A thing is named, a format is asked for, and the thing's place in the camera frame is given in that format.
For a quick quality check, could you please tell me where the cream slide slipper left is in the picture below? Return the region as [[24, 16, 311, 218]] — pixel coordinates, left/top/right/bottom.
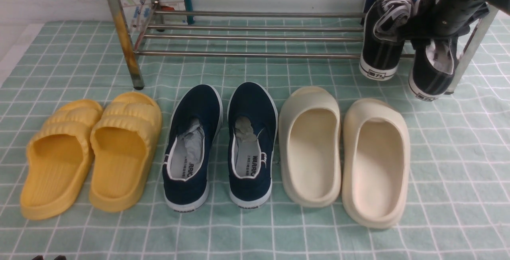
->
[[279, 86, 342, 208]]

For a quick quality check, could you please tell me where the yellow slide slipper left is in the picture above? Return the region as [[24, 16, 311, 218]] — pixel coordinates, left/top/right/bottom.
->
[[20, 99, 103, 220]]

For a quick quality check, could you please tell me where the navy slip-on shoe left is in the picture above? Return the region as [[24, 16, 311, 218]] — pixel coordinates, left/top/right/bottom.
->
[[162, 84, 224, 213]]

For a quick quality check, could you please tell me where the green checked cloth mat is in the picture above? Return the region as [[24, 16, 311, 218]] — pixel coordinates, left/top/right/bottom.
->
[[1, 18, 509, 260]]

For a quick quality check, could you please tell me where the navy slip-on shoe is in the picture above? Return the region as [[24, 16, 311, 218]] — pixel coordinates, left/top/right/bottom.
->
[[162, 84, 224, 213], [227, 82, 278, 209]]

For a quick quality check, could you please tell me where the yellow slide slipper right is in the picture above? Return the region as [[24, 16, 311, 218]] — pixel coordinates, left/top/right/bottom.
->
[[89, 92, 163, 212]]

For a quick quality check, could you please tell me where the yellow slide slipper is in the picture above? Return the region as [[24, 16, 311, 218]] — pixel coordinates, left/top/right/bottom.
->
[[20, 99, 103, 220], [89, 92, 163, 212]]

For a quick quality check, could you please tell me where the navy slip-on shoe right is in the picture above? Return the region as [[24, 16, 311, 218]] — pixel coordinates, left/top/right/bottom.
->
[[227, 82, 278, 209]]

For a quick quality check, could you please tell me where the cream slide slipper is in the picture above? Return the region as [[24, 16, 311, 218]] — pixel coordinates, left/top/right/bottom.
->
[[279, 86, 342, 208], [342, 98, 410, 229]]

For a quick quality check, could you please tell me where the cream slide slipper right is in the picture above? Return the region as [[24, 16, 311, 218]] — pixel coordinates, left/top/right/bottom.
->
[[342, 98, 410, 229]]

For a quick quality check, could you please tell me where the black canvas sneaker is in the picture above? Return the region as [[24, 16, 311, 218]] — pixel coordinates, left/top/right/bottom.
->
[[408, 37, 459, 102], [359, 0, 413, 81]]

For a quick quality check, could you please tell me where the metal shoe rack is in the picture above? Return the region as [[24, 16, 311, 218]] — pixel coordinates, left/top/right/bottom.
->
[[107, 0, 501, 95]]

